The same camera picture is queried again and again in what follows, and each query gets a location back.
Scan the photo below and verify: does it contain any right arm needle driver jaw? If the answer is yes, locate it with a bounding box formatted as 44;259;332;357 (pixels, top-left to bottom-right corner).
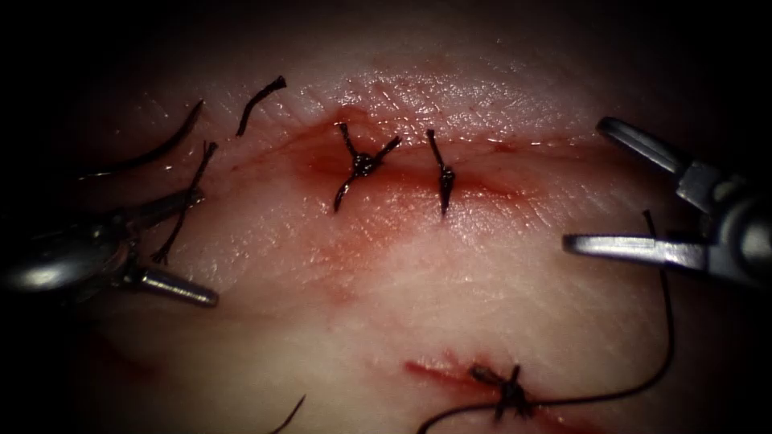
561;233;713;273
596;116;725;214

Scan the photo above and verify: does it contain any left arm needle driver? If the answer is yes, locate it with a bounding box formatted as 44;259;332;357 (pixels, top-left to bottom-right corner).
0;209;133;301

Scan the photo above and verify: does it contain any left arm needle driver jaw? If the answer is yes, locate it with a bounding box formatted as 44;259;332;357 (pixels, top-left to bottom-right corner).
122;189;205;231
122;268;220;309

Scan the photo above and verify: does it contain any right arm needle driver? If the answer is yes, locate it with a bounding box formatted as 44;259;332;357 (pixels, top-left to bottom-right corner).
701;179;772;291

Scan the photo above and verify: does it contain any black thread piece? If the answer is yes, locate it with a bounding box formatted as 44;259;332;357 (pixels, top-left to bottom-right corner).
235;76;288;138
150;141;220;265
269;395;307;434

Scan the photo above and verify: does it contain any curved steel needle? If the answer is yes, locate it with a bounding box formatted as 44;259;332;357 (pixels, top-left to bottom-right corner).
78;99;204;181

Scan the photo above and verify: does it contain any black stitching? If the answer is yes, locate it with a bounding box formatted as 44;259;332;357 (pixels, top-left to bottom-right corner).
333;122;458;217
469;363;536;422

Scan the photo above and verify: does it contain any tissue pad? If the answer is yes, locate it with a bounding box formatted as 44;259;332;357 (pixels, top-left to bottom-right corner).
0;0;772;434

